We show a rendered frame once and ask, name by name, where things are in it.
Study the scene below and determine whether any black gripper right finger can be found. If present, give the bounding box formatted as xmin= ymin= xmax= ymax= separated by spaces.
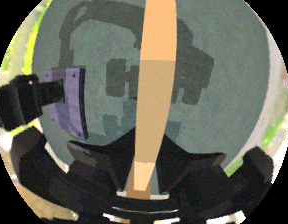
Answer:
xmin=156 ymin=135 xmax=226 ymax=196

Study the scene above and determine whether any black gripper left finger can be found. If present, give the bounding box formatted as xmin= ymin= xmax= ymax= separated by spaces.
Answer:
xmin=67 ymin=127 xmax=136 ymax=192

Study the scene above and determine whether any long wooden rail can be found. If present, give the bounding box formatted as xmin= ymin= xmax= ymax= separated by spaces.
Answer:
xmin=133 ymin=0 xmax=177 ymax=190

